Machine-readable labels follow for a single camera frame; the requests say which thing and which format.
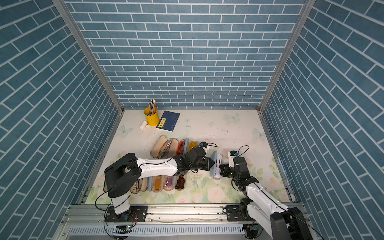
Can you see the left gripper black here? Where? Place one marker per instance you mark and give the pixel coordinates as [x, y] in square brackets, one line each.
[208, 166]

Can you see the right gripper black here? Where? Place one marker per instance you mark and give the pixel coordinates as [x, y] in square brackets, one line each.
[224, 170]

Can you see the blue case yellow glasses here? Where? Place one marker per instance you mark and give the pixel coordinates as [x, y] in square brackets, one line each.
[188, 145]

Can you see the blue case white glasses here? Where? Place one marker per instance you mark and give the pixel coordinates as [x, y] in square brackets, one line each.
[215, 170]

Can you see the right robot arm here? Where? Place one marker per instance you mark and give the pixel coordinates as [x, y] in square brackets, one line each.
[278, 220]

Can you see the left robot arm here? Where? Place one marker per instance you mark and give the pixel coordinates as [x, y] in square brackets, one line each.
[125, 172]

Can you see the plaid case red glasses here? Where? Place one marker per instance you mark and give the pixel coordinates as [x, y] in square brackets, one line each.
[175, 148]

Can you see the beige case striped glasses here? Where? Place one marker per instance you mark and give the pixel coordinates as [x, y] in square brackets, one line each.
[160, 147]

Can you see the beige case purple glasses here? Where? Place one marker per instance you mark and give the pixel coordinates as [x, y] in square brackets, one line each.
[169, 183]

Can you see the blue case orange glasses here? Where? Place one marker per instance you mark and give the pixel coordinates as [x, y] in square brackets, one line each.
[156, 184]

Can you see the beige case black glasses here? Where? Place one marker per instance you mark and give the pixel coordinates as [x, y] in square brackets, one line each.
[140, 186]

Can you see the dark blue book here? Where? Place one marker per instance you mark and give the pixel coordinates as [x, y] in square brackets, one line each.
[168, 121]

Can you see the yellow pen cup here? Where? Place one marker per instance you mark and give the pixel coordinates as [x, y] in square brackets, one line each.
[152, 119]

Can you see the white eraser sharpener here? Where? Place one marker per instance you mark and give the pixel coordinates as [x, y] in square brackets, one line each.
[144, 125]

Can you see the pencils in cup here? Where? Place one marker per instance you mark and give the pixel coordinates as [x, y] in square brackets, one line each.
[152, 107]

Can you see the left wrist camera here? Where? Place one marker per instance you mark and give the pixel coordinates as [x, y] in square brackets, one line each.
[205, 146]

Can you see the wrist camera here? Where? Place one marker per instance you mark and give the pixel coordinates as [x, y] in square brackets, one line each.
[231, 156]
[205, 146]

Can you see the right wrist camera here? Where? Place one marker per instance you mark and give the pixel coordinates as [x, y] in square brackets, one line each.
[231, 156]

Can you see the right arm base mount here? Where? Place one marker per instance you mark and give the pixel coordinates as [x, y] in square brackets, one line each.
[237, 213]

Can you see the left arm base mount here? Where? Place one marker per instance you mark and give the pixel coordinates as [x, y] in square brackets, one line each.
[133, 215]

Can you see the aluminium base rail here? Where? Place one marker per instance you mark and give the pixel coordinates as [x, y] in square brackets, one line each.
[164, 221]

